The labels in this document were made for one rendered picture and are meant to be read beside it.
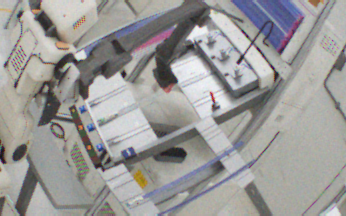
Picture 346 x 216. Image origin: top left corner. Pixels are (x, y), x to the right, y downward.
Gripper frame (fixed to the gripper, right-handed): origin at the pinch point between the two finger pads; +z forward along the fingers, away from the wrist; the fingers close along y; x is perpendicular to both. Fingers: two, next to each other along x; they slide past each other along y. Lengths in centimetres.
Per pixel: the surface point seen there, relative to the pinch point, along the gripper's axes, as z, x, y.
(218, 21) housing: -8.0, -36.1, 19.8
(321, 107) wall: 114, -130, 19
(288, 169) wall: 156, -92, 8
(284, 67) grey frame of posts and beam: -13, -46, -23
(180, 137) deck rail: 2.0, 4.9, -21.1
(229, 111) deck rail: 0.1, -16.2, -21.1
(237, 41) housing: -8.1, -36.4, 4.0
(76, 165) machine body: 66, 49, 30
